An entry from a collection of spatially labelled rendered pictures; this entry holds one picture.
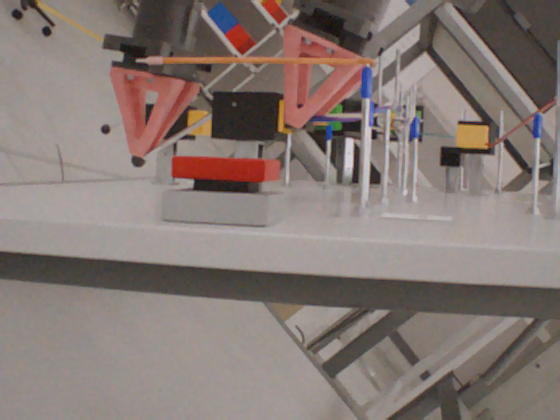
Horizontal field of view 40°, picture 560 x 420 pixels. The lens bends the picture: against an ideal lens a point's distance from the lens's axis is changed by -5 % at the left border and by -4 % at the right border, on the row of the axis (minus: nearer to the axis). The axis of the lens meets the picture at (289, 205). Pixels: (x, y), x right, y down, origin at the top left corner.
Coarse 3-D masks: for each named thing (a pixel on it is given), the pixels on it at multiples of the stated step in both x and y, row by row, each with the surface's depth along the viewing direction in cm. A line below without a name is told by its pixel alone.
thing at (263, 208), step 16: (176, 192) 41; (192, 192) 41; (208, 192) 41; (256, 192) 43; (272, 192) 44; (176, 208) 41; (192, 208) 41; (208, 208) 41; (224, 208) 41; (240, 208) 41; (256, 208) 40; (272, 208) 42; (240, 224) 41; (256, 224) 40
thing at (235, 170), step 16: (176, 160) 41; (192, 160) 41; (208, 160) 41; (224, 160) 41; (240, 160) 41; (256, 160) 41; (272, 160) 43; (176, 176) 41; (192, 176) 41; (208, 176) 41; (224, 176) 41; (240, 176) 41; (256, 176) 41; (272, 176) 43; (224, 192) 42; (240, 192) 42
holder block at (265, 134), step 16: (224, 96) 66; (240, 96) 66; (256, 96) 65; (272, 96) 65; (224, 112) 66; (240, 112) 66; (256, 112) 65; (272, 112) 65; (224, 128) 66; (240, 128) 66; (256, 128) 65; (272, 128) 65
